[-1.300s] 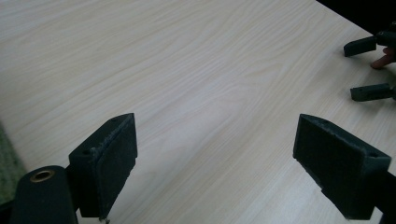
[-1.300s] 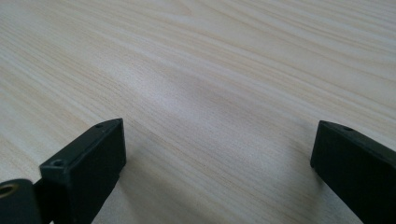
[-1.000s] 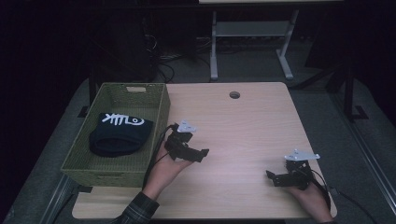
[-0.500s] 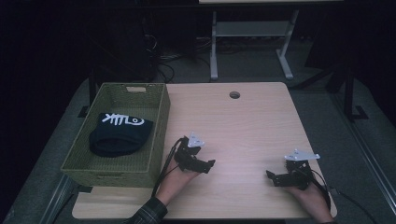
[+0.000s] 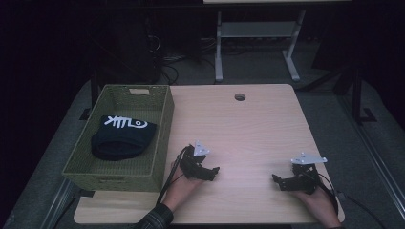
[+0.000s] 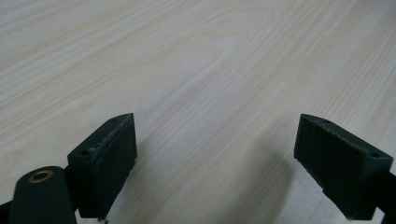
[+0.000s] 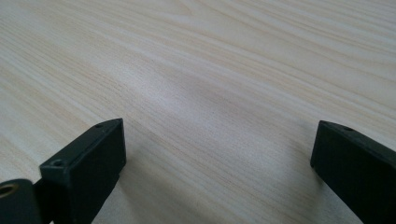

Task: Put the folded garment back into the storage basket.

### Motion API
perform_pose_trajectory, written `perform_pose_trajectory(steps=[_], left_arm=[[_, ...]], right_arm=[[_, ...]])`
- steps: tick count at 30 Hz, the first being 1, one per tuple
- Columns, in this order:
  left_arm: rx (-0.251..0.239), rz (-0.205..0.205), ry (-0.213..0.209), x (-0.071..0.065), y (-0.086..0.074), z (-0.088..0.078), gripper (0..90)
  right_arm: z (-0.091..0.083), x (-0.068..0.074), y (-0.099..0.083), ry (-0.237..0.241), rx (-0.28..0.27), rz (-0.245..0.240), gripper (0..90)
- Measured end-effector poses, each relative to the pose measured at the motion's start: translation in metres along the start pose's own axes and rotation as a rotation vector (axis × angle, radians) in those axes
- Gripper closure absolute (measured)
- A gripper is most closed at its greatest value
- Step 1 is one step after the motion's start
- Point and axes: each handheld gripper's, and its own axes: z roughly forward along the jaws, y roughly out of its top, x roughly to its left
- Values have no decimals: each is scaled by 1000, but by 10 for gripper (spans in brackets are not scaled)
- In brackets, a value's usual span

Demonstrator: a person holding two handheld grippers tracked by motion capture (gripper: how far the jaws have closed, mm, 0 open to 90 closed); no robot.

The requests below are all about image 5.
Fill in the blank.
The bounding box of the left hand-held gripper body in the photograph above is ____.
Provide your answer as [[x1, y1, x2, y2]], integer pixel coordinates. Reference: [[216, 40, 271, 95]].
[[178, 139, 212, 181]]

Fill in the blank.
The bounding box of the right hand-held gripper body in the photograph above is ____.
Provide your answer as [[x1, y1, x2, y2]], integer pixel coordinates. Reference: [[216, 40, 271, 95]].
[[286, 152, 329, 196]]

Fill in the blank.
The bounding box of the dark blue knit sweater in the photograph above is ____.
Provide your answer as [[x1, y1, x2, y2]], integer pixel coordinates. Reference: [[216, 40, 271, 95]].
[[91, 114, 158, 161]]

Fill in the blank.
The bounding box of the green woven basket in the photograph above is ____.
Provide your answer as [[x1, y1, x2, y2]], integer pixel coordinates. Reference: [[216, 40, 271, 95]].
[[61, 83, 176, 193]]

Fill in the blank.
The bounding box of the person's left hand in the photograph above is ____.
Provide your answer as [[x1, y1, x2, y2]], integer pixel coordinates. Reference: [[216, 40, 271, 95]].
[[161, 161, 204, 213]]

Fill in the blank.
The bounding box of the person's right hand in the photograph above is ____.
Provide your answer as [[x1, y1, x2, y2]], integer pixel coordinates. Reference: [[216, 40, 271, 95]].
[[292, 187, 344, 229]]

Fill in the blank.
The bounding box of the black metal stand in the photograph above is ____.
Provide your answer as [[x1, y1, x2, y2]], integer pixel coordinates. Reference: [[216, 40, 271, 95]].
[[332, 61, 378, 126]]

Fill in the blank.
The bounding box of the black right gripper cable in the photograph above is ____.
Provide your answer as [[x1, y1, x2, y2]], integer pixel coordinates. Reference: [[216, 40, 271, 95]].
[[316, 173, 388, 229]]

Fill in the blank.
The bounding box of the aluminium floor rail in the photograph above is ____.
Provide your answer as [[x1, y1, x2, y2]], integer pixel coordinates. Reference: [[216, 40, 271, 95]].
[[39, 177, 79, 229], [337, 94, 405, 221]]

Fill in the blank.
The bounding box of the tangle of floor cables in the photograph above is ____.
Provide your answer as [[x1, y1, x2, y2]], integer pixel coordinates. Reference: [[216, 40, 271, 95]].
[[139, 15, 221, 86]]

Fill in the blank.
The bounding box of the white metal table frame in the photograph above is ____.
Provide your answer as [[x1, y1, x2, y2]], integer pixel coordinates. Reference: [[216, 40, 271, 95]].
[[214, 9, 308, 84]]

